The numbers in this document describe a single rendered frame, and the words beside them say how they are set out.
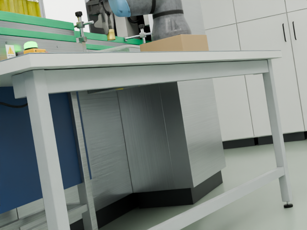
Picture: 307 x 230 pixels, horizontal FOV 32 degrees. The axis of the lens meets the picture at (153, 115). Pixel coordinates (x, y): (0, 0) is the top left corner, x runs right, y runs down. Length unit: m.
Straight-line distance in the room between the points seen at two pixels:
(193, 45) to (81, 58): 0.60
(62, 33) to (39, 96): 0.80
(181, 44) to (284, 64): 3.77
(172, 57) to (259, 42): 3.88
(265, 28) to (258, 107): 0.82
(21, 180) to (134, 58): 0.54
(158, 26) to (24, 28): 0.47
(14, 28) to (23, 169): 0.47
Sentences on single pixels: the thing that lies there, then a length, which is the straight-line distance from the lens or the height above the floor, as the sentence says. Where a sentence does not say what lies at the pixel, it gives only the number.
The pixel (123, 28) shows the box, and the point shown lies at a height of 1.07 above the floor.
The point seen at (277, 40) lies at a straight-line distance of 5.58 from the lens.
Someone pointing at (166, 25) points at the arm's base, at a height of 0.86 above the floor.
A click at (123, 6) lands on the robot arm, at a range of 1.89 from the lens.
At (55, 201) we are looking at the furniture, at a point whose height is 0.38.
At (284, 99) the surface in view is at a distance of 5.57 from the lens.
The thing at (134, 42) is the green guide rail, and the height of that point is 0.94.
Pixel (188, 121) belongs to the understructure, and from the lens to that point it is 3.00.
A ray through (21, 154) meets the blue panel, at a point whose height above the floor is 0.49.
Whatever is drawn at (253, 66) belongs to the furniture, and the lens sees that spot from 2.43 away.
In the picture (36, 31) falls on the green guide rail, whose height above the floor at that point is 0.91.
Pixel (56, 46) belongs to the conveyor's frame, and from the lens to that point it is 2.02.
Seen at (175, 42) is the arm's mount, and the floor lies 0.79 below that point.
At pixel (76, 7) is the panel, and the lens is 2.79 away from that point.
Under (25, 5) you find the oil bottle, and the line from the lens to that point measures 2.15.
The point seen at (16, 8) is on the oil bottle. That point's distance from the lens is 2.10.
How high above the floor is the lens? 0.58
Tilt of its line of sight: 1 degrees down
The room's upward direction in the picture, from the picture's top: 9 degrees counter-clockwise
